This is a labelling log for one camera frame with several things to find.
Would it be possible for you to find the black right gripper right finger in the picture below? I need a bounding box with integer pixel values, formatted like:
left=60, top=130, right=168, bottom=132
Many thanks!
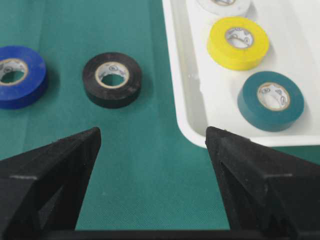
left=205, top=126, right=320, bottom=240

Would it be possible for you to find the white plastic tray case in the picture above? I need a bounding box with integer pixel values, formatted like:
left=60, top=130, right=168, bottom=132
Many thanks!
left=162, top=0, right=320, bottom=147

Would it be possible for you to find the green tape roll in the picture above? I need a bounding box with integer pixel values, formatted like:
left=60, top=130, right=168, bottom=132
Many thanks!
left=237, top=71, right=305, bottom=132

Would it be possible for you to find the blue tape roll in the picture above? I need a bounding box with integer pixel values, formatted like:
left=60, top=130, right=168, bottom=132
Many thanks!
left=0, top=45, right=48, bottom=109

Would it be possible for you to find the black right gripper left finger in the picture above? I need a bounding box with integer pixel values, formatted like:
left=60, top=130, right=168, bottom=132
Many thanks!
left=0, top=127, right=102, bottom=240

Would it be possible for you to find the yellow tape roll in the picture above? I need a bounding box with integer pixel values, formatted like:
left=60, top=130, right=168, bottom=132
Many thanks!
left=206, top=16, right=270, bottom=71

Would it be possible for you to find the black tape roll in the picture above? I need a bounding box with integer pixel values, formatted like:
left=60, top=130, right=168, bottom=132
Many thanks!
left=82, top=52, right=142, bottom=109

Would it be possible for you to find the white tape roll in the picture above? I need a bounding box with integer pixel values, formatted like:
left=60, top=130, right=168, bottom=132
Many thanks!
left=196, top=0, right=251, bottom=17

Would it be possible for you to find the green table cloth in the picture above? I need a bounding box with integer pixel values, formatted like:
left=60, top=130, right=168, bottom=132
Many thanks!
left=0, top=0, right=320, bottom=231

